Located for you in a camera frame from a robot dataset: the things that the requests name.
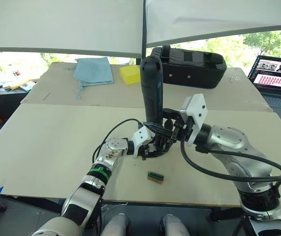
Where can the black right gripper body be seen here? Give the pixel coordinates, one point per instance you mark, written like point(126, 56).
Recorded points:
point(181, 126)

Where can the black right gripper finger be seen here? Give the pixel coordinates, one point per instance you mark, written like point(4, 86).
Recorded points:
point(170, 113)
point(159, 129)

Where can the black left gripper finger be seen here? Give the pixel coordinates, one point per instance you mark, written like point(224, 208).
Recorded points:
point(159, 155)

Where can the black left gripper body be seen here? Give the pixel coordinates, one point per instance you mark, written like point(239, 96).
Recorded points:
point(144, 151)

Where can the dark green electric screwdriver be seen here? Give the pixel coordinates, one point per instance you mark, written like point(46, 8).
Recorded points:
point(150, 93)

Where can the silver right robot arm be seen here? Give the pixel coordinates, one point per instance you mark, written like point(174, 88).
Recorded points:
point(229, 140)

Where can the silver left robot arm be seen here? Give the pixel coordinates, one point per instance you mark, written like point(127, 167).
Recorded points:
point(116, 145)

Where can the small green screw holder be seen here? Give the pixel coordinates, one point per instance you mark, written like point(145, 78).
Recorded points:
point(156, 177)

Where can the black carry case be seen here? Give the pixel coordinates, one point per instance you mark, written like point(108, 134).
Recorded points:
point(192, 68)

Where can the yellow sponge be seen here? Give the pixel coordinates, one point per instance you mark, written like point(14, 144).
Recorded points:
point(130, 75)

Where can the small clear plastic pieces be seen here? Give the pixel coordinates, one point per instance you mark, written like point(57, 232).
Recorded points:
point(234, 78)

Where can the grey rounded knee cover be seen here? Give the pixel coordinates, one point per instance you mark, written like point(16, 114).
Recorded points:
point(175, 226)
point(116, 225)

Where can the open black laptop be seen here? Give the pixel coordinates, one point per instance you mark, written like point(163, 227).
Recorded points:
point(278, 103)

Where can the white window blind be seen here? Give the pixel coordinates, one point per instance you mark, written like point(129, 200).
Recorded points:
point(57, 24)
point(216, 14)

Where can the black side desk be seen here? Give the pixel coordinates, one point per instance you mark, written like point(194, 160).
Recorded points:
point(3, 100)

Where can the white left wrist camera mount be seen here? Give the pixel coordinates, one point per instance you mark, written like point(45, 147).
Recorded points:
point(141, 137)

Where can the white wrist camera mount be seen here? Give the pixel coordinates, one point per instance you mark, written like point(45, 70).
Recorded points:
point(141, 137)
point(197, 108)

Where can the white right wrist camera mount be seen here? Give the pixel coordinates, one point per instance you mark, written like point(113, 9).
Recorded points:
point(197, 108)

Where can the black window post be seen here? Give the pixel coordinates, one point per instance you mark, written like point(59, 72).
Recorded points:
point(144, 37)

